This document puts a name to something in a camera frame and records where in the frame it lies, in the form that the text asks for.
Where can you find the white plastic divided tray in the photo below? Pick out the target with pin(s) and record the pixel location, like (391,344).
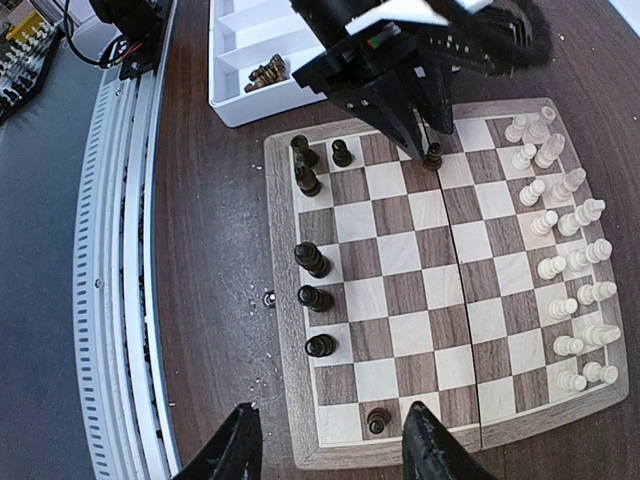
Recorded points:
(254,48)

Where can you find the white chess pieces group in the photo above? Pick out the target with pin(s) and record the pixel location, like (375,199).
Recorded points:
(555,325)

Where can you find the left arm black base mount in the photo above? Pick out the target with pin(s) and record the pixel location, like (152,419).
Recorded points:
(143,24)

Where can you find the dark chess piece corner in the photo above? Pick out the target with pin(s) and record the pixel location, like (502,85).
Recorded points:
(302,152)

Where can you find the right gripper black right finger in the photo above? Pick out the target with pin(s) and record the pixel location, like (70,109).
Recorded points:
(430,451)

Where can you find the dark chess piece board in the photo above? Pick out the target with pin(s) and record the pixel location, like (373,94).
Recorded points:
(377,420)
(315,299)

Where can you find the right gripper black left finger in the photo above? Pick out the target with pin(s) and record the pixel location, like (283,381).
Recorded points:
(233,452)

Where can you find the dark pawn rank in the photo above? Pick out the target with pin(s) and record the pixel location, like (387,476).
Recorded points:
(341,155)
(434,157)

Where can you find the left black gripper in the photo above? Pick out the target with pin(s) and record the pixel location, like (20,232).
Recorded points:
(379,74)

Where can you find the dark chess pieces lower pile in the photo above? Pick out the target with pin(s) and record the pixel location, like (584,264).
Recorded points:
(275,71)

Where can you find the wooden chess board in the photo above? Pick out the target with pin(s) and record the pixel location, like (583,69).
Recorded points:
(411,278)

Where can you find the aluminium front rail frame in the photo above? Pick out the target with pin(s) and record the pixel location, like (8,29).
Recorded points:
(118,352)

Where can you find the dark chess piece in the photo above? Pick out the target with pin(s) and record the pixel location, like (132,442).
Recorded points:
(321,345)
(309,257)

